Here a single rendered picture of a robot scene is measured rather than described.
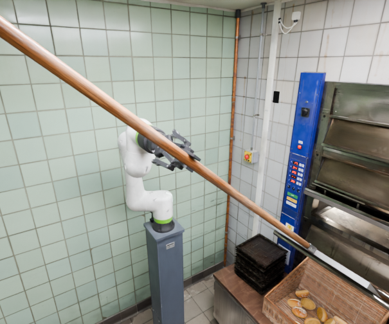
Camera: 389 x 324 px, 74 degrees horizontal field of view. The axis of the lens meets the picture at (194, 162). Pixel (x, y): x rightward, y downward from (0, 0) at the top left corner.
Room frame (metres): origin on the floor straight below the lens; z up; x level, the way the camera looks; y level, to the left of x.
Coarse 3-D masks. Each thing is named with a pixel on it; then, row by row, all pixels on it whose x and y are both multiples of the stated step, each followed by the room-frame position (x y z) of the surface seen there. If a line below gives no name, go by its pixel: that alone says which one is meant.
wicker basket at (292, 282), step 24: (312, 264) 1.51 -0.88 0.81; (288, 288) 1.44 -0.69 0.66; (312, 288) 1.44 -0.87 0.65; (336, 288) 1.34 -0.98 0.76; (264, 312) 1.29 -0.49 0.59; (288, 312) 1.30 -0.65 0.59; (312, 312) 1.30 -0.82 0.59; (336, 312) 1.27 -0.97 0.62; (360, 312) 1.19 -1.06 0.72; (384, 312) 1.12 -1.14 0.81
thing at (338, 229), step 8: (312, 216) 1.59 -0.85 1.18; (320, 216) 1.59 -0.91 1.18; (320, 224) 1.54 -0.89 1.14; (328, 224) 1.50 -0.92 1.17; (336, 224) 1.48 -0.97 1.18; (336, 232) 1.44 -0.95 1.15; (344, 232) 1.40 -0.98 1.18; (352, 232) 1.40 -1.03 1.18; (352, 240) 1.35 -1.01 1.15; (360, 240) 1.32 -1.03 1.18; (368, 240) 1.32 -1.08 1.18; (368, 248) 1.27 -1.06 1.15; (376, 248) 1.24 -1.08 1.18; (384, 248) 1.24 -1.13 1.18; (384, 256) 1.20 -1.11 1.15
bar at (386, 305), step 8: (288, 240) 1.33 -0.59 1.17; (296, 248) 1.27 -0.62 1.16; (312, 256) 1.18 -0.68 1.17; (320, 264) 1.14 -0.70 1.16; (328, 264) 1.12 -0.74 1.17; (336, 272) 1.07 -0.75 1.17; (344, 280) 1.03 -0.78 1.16; (352, 280) 1.01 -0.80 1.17; (360, 288) 0.96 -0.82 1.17; (368, 296) 0.93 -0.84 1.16; (376, 296) 0.91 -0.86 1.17; (384, 304) 0.87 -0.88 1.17
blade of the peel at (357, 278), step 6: (276, 228) 1.30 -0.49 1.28; (282, 234) 1.25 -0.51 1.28; (294, 240) 1.19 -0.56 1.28; (318, 252) 1.08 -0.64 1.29; (324, 258) 1.04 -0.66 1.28; (330, 258) 1.03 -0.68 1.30; (330, 264) 1.01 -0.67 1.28; (336, 264) 0.99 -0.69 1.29; (342, 270) 0.96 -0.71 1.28; (348, 270) 0.95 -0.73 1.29; (348, 276) 0.93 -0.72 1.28; (354, 276) 0.92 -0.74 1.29; (360, 282) 0.89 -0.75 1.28; (366, 282) 0.88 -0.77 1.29; (366, 288) 0.87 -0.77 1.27; (372, 288) 0.91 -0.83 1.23; (378, 294) 0.97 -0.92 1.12
